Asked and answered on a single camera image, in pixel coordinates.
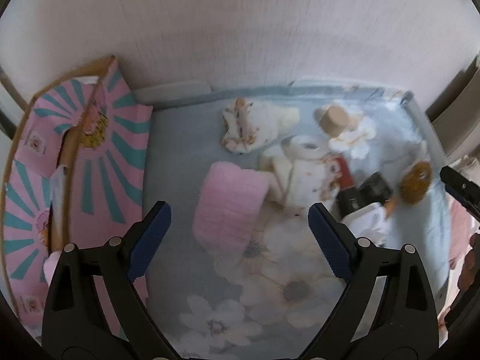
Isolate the pink teal cardboard box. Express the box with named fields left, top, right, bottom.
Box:
left=1, top=56, right=152, bottom=336

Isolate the grey chair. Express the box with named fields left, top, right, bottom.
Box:
left=426, top=54, right=479, bottom=163

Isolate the black round jar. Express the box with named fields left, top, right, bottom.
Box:
left=336, top=172, right=393, bottom=219

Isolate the cream white towel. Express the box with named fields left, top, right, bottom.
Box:
left=259, top=145, right=339, bottom=215

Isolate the white tape roll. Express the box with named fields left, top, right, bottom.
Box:
left=281, top=135, right=327, bottom=161

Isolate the beige cylinder jar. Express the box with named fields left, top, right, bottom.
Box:
left=319, top=105, right=359, bottom=137

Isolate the red card packet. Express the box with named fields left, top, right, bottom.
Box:
left=330, top=155, right=356, bottom=191

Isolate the white earphone case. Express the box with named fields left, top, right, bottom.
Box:
left=343, top=202, right=391, bottom=246

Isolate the pink fluffy cloth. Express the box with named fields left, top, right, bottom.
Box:
left=192, top=162, right=269, bottom=252

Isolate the person's right hand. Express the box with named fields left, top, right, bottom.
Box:
left=457, top=232, right=479, bottom=292

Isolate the white floral sock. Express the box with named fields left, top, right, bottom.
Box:
left=221, top=97, right=300, bottom=155

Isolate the white table tray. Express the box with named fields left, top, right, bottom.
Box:
left=133, top=77, right=446, bottom=167

